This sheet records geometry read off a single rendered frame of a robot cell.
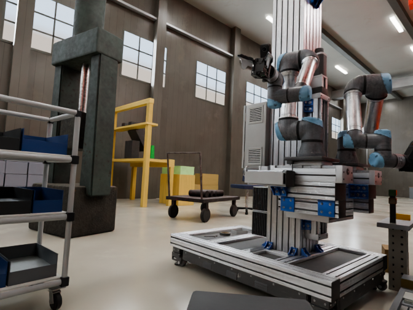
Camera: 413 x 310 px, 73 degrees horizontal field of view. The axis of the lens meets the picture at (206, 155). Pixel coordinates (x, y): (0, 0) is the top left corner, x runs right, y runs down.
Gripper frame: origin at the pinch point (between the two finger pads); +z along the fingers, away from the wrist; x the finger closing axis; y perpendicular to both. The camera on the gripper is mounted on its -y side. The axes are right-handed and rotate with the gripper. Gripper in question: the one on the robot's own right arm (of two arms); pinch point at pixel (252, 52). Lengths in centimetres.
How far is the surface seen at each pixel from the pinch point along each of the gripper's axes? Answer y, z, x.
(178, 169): 91, -413, 361
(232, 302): 87, 37, -26
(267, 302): 86, 31, -33
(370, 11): -517, -936, 73
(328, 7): -502, -849, 188
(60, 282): 121, 28, 70
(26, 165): 121, -153, 518
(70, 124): 37, -71, 253
